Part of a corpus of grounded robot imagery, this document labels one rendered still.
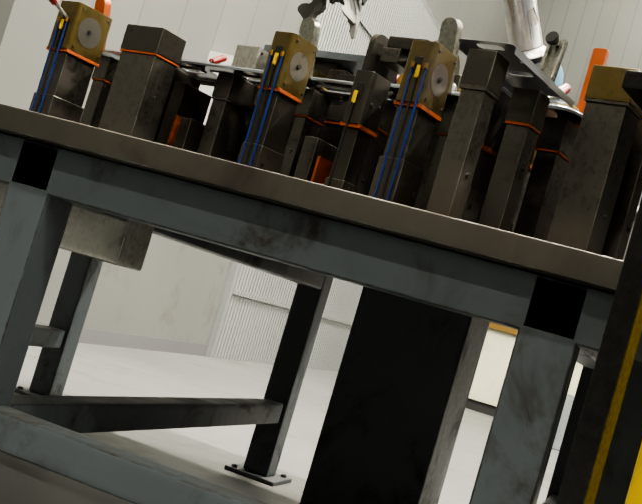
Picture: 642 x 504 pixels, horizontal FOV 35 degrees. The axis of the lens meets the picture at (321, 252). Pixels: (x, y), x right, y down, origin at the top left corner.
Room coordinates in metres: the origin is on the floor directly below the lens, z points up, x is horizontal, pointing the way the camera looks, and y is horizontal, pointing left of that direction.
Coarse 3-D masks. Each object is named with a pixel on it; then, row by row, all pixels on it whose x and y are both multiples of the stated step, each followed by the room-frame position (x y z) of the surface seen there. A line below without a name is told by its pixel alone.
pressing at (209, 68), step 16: (192, 64) 2.40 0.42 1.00; (208, 64) 2.31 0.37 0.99; (208, 80) 2.56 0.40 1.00; (256, 80) 2.37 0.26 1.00; (320, 80) 2.12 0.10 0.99; (336, 80) 2.10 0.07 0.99; (336, 96) 2.28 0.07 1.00; (448, 96) 1.97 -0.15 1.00; (560, 112) 1.85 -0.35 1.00; (576, 112) 1.78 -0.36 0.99
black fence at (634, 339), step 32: (640, 224) 1.13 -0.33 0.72; (640, 256) 1.12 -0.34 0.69; (640, 288) 1.12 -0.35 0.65; (608, 320) 1.13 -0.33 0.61; (640, 320) 1.13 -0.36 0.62; (608, 352) 1.13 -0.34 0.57; (608, 384) 1.12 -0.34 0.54; (608, 416) 1.12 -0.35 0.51; (576, 448) 1.13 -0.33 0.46; (608, 448) 1.14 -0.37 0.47; (576, 480) 1.12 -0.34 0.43
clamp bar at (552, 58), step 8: (552, 32) 2.08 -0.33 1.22; (552, 40) 2.08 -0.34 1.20; (560, 40) 2.11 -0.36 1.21; (552, 48) 2.11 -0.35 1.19; (560, 48) 2.09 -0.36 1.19; (544, 56) 2.11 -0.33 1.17; (552, 56) 2.11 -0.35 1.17; (560, 56) 2.09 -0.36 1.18; (544, 64) 2.11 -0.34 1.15; (552, 64) 2.10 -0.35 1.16; (560, 64) 2.10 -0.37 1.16; (544, 72) 2.11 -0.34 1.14; (552, 72) 2.09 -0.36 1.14; (552, 80) 2.09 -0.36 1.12
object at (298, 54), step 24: (288, 48) 2.02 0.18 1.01; (312, 48) 2.07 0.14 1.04; (264, 72) 2.05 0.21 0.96; (288, 72) 2.03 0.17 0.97; (264, 96) 2.03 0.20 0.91; (288, 96) 2.05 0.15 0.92; (264, 120) 2.04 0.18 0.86; (288, 120) 2.08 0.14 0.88; (264, 144) 2.03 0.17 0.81; (264, 168) 2.05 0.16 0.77
